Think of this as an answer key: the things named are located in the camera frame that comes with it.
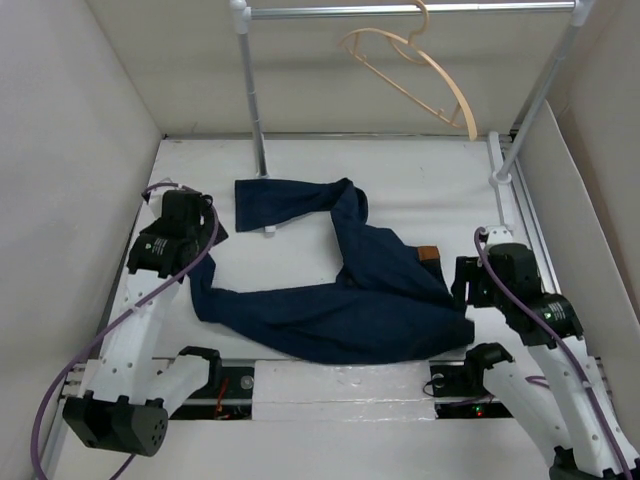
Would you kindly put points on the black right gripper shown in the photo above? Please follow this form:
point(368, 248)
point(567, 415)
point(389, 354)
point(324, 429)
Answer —
point(469, 268)

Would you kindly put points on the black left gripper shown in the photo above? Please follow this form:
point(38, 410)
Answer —
point(205, 228)

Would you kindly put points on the dark blue denim trousers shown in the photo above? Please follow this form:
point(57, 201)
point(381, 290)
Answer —
point(386, 305)

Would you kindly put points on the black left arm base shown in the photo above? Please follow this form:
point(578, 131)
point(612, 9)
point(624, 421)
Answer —
point(231, 400)

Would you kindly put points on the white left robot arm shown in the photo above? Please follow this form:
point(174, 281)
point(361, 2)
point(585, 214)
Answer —
point(128, 402)

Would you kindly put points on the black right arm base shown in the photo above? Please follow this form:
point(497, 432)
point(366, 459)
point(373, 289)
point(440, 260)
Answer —
point(459, 395)

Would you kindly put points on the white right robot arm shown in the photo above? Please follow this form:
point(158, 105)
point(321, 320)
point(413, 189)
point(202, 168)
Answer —
point(567, 413)

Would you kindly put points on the beige plastic clothes hanger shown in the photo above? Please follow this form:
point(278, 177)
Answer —
point(406, 47)

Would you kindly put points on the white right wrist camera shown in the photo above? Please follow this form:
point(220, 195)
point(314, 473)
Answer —
point(496, 234)

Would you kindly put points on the metal clothes rack frame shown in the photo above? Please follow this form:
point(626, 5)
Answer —
point(242, 15)

